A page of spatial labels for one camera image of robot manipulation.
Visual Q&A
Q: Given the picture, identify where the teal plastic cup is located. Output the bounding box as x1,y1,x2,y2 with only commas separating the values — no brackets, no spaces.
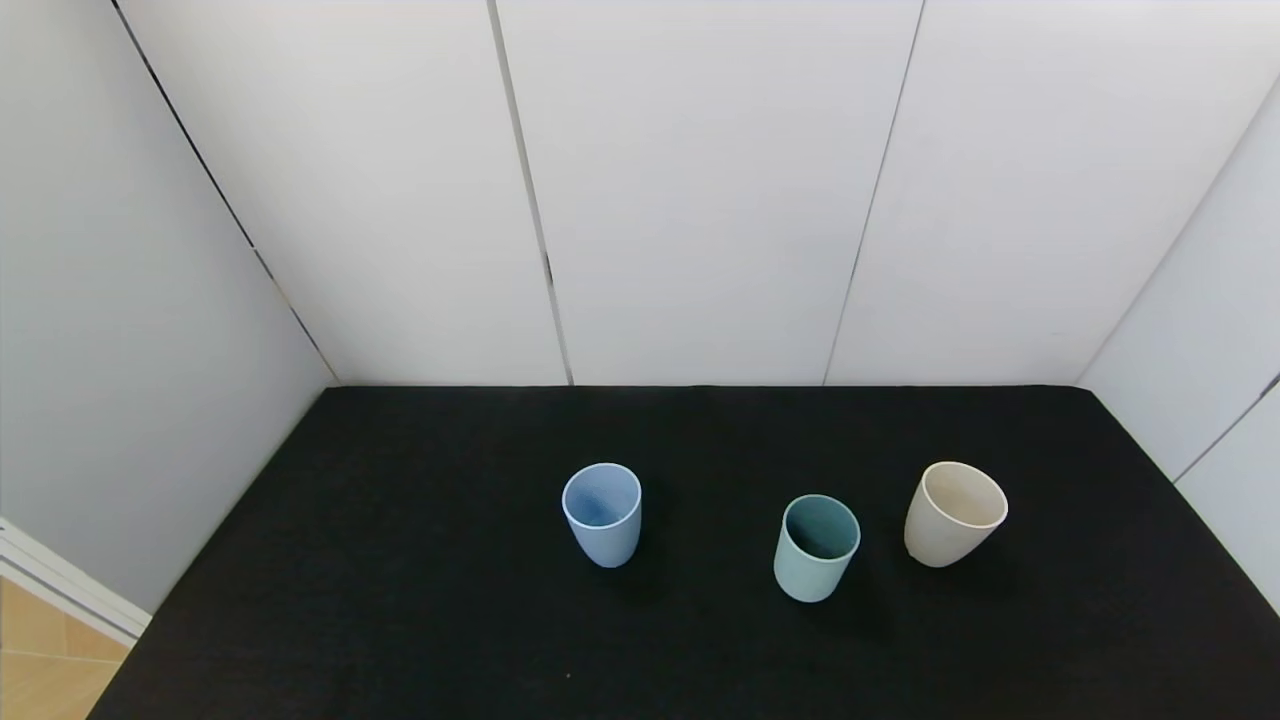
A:
773,494,862,604

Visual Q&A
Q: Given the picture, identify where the light blue plastic cup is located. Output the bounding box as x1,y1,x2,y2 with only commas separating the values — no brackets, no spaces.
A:
561,462,643,569

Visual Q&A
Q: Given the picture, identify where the black table cloth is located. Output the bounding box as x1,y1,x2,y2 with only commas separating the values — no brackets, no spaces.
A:
85,385,1280,720

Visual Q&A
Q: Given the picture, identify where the beige plastic cup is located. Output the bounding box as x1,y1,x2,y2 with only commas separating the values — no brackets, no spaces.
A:
904,461,1009,569

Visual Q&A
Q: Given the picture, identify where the white baseboard strip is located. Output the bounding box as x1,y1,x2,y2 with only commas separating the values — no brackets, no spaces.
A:
0,520,151,646

